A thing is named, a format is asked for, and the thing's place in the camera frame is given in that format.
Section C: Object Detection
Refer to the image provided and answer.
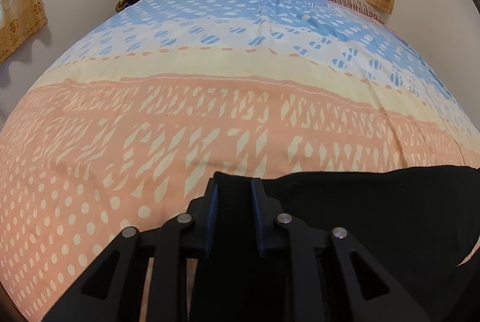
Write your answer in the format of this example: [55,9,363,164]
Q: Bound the beige side window curtain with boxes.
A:
[0,0,48,63]

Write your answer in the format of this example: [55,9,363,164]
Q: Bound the black pants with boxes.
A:
[189,164,480,322]

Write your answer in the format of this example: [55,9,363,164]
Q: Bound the polka dot bed cover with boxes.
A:
[1,0,479,321]

